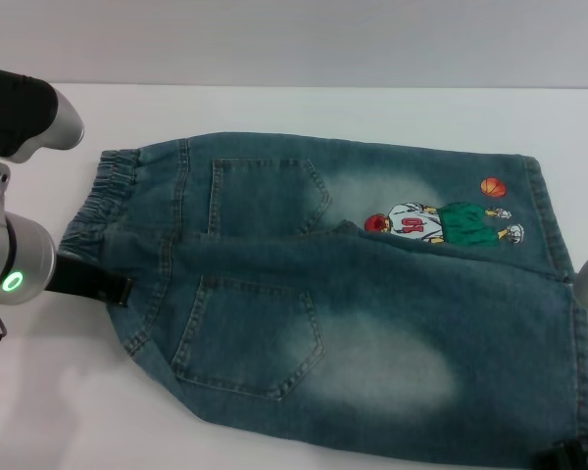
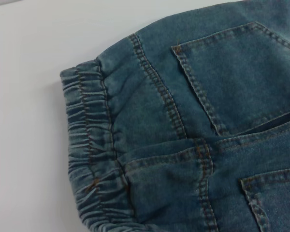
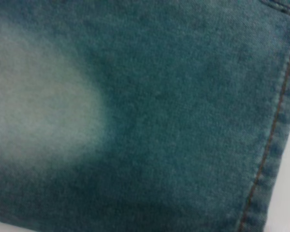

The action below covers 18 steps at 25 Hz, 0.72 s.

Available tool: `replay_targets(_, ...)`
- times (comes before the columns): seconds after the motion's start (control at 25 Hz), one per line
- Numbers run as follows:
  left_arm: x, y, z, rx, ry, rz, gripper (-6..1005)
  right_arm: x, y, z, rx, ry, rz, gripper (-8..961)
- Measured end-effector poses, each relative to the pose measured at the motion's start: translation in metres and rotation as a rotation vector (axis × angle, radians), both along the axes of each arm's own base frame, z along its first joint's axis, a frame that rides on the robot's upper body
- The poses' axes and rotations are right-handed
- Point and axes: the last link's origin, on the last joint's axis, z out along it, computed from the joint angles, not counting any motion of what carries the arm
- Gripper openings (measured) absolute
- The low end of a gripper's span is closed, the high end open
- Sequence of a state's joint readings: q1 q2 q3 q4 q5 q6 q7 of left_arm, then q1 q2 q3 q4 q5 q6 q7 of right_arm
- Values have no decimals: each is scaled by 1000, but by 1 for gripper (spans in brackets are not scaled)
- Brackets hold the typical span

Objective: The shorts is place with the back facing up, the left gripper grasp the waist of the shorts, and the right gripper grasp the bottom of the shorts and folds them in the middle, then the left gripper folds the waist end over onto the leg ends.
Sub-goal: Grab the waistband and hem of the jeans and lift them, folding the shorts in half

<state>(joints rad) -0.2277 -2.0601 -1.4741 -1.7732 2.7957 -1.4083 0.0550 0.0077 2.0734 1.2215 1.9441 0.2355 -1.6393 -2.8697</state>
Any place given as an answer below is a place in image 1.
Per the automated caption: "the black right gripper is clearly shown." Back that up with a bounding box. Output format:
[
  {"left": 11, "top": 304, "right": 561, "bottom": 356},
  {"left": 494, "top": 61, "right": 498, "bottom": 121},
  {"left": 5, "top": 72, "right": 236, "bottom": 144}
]
[{"left": 532, "top": 430, "right": 588, "bottom": 470}]

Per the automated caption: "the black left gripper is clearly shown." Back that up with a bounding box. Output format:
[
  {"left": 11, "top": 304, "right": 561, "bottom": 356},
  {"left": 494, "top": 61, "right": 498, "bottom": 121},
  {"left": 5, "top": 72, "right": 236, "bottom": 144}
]
[{"left": 42, "top": 252, "right": 134, "bottom": 309}]

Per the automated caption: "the blue denim shorts basketball print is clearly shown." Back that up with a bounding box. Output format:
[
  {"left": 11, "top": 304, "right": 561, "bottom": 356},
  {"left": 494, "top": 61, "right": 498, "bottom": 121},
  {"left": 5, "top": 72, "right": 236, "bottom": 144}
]
[{"left": 58, "top": 130, "right": 588, "bottom": 470}]

